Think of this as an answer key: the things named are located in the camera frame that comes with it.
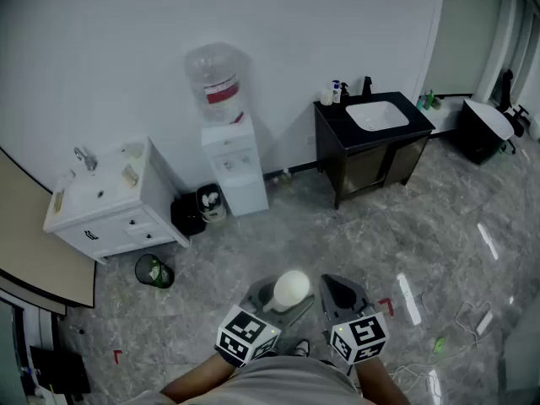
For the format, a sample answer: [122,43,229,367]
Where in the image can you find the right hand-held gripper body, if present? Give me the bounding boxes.
[321,300,390,366]

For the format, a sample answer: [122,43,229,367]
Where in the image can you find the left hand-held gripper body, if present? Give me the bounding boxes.
[215,294,297,369]

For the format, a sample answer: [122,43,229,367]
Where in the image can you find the white cup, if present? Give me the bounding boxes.
[265,270,311,315]

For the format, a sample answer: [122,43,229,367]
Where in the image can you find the white water dispenser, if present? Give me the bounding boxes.
[201,114,270,218]

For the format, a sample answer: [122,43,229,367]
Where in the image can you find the person's left forearm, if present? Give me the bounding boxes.
[159,351,238,405]

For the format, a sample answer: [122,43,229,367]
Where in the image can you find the person's right forearm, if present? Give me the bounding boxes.
[357,354,413,405]

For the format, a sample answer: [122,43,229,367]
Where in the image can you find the clear water bottle red label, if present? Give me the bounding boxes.
[184,42,251,125]

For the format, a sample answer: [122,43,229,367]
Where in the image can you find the person's grey shirt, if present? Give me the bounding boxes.
[126,355,365,405]

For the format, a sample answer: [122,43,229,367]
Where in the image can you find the white trash bin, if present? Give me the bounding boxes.
[195,183,227,224]

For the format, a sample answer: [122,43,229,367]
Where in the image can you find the green mesh trash bin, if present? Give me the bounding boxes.
[134,253,176,289]

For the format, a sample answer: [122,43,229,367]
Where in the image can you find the black bag on floor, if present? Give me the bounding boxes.
[170,192,208,237]

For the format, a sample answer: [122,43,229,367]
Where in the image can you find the white power strip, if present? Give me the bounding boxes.
[475,310,494,337]

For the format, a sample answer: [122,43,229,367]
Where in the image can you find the black sink cabinet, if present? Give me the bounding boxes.
[313,91,437,211]

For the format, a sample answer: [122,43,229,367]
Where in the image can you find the white sink cabinet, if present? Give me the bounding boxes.
[42,136,191,266]

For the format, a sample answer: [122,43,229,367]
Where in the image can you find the beige scrubbing brush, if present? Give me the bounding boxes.
[121,165,141,188]

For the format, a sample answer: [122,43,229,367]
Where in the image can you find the white rectangular basin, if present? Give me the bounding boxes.
[345,100,411,132]

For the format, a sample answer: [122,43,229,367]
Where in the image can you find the black box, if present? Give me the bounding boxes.
[28,345,92,396]

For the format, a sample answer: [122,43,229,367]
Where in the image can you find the white low bench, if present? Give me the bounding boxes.
[420,96,467,135]

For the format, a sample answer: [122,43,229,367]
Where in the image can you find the chrome faucet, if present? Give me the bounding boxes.
[73,146,100,172]

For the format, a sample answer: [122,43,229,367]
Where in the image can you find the black office chair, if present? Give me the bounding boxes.
[496,69,531,155]

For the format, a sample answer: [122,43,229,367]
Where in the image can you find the white cable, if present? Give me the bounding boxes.
[390,300,494,396]

